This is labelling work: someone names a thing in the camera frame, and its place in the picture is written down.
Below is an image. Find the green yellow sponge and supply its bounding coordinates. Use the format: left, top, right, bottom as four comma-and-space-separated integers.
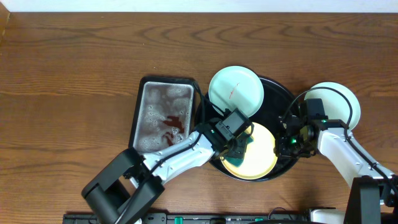
224, 136, 253, 167

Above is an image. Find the yellow plate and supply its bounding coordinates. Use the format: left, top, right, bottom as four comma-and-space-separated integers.
221, 123, 277, 180

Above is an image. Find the light blue plate red blob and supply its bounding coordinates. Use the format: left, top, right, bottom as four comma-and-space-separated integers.
304, 82, 361, 131

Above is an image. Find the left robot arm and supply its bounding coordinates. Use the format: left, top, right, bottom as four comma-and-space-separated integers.
81, 121, 248, 223

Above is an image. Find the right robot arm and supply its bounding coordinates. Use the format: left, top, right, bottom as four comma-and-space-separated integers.
274, 116, 397, 223

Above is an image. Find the black round serving tray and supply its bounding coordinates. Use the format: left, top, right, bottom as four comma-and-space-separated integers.
195, 76, 299, 182

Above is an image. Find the black rectangular soapy tray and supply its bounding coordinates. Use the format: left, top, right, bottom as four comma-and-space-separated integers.
128, 76, 195, 154

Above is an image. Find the light blue streaked plate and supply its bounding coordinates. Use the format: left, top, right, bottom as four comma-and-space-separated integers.
208, 66, 264, 117

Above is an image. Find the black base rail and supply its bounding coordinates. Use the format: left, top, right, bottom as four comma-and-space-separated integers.
62, 212, 312, 224

